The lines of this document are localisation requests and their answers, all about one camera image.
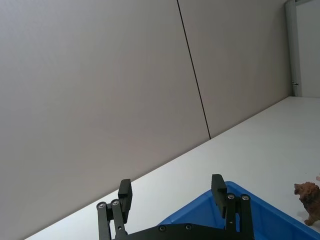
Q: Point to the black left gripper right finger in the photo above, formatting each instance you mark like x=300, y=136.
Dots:
x=219, y=197

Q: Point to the grey metal door frame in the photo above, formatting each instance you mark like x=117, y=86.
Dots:
x=292, y=47

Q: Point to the blue plastic bin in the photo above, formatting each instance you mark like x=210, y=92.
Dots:
x=262, y=220

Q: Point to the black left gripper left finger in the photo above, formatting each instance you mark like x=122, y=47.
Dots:
x=124, y=200

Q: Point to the brown toy lion figurine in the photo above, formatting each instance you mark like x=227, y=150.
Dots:
x=309, y=200

